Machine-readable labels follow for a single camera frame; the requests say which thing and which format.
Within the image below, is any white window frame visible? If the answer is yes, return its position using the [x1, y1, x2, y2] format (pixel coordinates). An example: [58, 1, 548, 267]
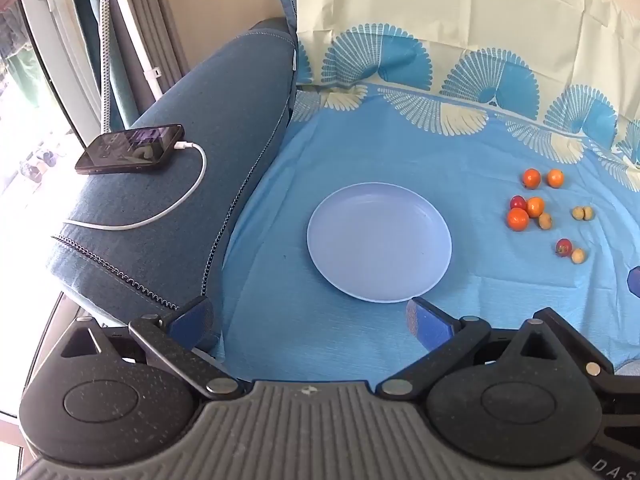
[15, 0, 121, 136]

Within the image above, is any light blue plastic plate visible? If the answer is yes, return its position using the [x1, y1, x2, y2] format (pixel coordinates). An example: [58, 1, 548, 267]
[306, 182, 453, 304]

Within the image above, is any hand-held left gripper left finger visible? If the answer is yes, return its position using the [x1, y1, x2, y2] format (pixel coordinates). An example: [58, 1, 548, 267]
[60, 295, 246, 402]

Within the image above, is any beige curtain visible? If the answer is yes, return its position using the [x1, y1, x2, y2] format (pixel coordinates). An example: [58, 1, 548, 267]
[107, 0, 281, 106]

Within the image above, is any blue fan-print blanket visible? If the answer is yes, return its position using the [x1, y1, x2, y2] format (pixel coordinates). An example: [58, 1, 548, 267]
[215, 0, 640, 386]

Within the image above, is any black smartphone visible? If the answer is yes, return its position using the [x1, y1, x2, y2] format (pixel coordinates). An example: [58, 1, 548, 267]
[75, 124, 186, 176]

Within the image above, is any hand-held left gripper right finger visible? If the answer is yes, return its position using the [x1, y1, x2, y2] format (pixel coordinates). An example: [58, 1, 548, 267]
[375, 296, 616, 404]

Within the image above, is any blue fabric sofa armrest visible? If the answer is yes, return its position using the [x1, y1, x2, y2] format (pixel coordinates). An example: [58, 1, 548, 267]
[50, 17, 299, 356]

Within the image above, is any dotted grey strap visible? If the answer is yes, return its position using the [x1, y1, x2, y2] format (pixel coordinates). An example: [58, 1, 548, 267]
[99, 0, 114, 133]

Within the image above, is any white pole with clip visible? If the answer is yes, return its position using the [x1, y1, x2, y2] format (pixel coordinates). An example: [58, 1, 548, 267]
[112, 0, 163, 103]

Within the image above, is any white charging cable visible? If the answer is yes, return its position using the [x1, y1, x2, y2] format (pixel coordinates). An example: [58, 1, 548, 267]
[62, 141, 207, 232]

